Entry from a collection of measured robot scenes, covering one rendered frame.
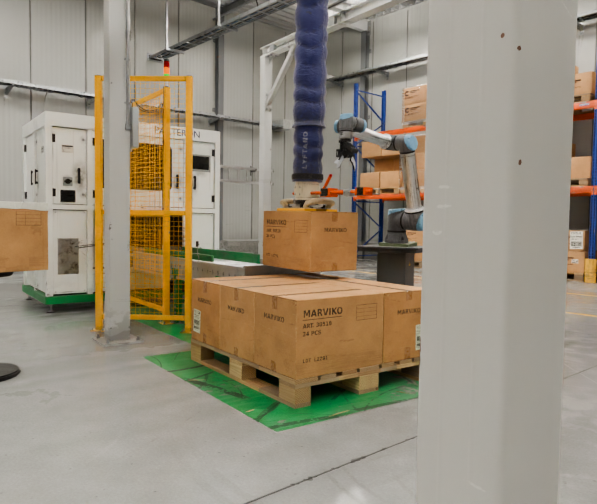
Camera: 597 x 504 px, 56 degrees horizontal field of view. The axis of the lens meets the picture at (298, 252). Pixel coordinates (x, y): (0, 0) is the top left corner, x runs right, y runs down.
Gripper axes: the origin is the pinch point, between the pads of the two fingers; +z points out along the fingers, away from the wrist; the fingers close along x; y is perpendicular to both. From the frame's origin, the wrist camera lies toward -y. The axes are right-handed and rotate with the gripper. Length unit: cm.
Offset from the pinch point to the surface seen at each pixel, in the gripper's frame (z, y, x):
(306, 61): -75, 33, 11
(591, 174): -69, 197, -709
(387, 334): 97, -58, 16
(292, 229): 40, 32, 19
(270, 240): 48, 60, 19
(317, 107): -45, 29, 3
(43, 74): -260, 954, -8
